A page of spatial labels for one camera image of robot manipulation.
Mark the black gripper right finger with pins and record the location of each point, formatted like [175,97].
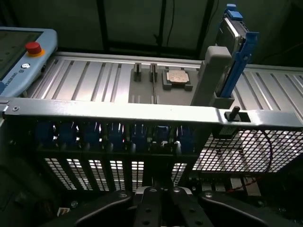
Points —
[184,210]

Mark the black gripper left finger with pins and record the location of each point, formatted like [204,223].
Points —
[149,210]

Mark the blue slot clip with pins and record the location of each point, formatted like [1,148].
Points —
[116,134]
[45,134]
[187,137]
[92,134]
[139,136]
[68,134]

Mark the white power connector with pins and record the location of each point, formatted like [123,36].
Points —
[64,212]

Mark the black PC case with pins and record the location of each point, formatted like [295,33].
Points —
[118,111]

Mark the black latch peg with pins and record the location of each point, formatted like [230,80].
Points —
[235,113]

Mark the grey parts rack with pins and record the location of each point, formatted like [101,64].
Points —
[142,89]

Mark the silver CPU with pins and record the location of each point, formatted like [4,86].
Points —
[176,76]

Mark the blue grey teach pendant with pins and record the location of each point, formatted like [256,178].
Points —
[35,71]

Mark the hard disk in blue caddy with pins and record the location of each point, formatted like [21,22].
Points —
[229,35]

